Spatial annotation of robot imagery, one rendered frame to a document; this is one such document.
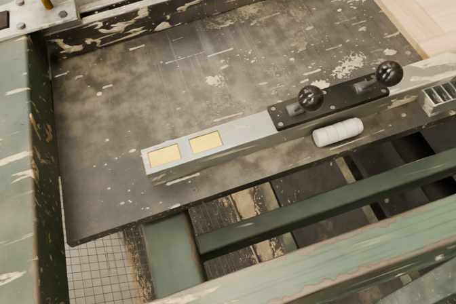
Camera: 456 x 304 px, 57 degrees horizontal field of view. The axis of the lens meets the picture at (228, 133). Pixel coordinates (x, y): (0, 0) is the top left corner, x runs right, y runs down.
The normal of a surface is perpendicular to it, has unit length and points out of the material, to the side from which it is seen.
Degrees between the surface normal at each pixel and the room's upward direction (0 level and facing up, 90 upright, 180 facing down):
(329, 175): 0
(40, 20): 57
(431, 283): 0
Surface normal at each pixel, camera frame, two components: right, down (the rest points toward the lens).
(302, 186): -0.85, -0.06
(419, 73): -0.10, -0.56
